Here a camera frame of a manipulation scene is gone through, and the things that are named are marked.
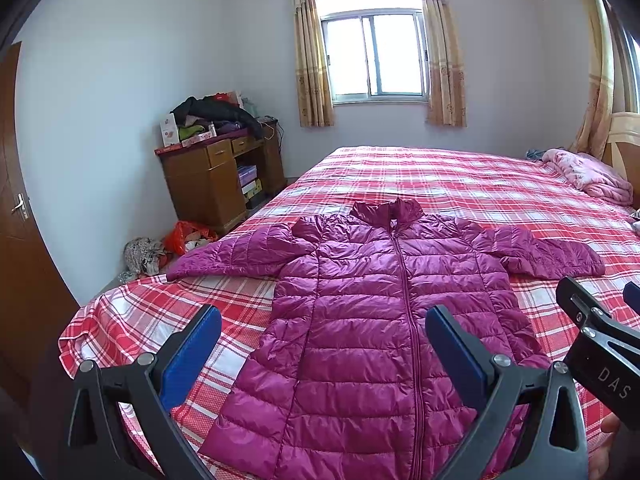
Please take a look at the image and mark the side window beige curtain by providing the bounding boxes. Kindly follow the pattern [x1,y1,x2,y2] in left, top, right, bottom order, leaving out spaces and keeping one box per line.
[572,0,615,159]

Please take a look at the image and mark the black clothes pile on desk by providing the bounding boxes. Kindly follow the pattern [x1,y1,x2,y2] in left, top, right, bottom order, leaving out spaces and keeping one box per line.
[171,96,264,139]

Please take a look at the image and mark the silver door handle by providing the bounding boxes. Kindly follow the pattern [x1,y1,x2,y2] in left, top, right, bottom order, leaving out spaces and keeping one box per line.
[10,193,29,220]

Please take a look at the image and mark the boxes stacked in desk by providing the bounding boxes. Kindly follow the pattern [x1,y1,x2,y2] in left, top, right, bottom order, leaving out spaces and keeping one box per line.
[238,166,265,209]

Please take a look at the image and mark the red flat box on desk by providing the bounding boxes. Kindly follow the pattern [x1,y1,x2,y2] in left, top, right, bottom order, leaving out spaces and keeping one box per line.
[154,131,215,156]

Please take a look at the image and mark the window with metal frame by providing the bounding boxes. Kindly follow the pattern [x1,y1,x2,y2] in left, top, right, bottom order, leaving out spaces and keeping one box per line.
[317,0,428,104]

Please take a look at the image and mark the left beige curtain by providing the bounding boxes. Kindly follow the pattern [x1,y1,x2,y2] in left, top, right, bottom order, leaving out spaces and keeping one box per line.
[292,0,334,128]

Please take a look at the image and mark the red plastic bag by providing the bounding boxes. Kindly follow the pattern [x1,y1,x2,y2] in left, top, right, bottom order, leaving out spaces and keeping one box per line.
[164,220,218,256]

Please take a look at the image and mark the wooden desk with drawers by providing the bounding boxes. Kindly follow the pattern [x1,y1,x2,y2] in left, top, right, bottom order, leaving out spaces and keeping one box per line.
[157,119,286,236]

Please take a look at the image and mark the red plaid bed cover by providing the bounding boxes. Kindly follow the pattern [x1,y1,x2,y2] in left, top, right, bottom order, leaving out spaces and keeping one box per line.
[58,148,639,479]

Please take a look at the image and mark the pink folded blanket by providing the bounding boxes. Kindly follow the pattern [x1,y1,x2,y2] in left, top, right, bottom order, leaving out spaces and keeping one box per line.
[541,148,634,206]

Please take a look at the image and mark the magenta quilted down jacket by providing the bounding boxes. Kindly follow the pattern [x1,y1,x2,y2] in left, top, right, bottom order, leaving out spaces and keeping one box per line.
[169,200,605,479]

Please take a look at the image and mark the brown wooden door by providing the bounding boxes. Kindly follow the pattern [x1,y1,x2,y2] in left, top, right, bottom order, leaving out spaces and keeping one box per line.
[0,44,78,408]

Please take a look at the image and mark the white box on desk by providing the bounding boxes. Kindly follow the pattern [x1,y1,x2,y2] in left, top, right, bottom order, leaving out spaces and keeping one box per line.
[160,113,180,148]

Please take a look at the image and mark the wooden headboard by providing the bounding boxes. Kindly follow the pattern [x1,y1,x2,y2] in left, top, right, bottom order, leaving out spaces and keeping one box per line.
[603,112,640,209]

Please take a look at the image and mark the person's right hand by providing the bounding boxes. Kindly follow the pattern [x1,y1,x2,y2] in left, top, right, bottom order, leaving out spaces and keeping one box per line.
[588,413,620,480]

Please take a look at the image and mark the grey patterned cloth on floor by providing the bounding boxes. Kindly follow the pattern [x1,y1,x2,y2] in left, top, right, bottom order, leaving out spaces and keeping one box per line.
[118,237,166,284]

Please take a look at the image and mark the right beige curtain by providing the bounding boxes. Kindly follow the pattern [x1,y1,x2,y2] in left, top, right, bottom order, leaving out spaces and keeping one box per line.
[422,0,466,128]

